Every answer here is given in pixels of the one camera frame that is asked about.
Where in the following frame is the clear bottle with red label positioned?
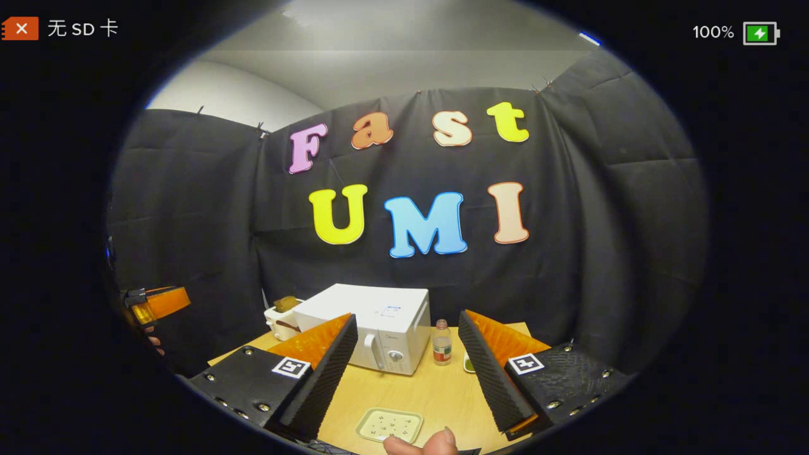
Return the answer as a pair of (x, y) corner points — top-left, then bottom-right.
(432, 319), (453, 367)

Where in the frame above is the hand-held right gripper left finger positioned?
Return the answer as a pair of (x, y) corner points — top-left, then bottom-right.
(183, 313), (359, 442)

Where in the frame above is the pale green rectangular plate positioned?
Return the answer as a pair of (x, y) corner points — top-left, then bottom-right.
(355, 408), (424, 444)

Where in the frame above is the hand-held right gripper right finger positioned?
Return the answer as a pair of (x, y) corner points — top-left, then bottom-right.
(458, 310), (633, 441)

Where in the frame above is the white microwave oven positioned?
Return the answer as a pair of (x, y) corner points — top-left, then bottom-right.
(292, 283), (432, 376)

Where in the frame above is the white toaster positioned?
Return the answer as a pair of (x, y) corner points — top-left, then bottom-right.
(264, 298), (305, 342)

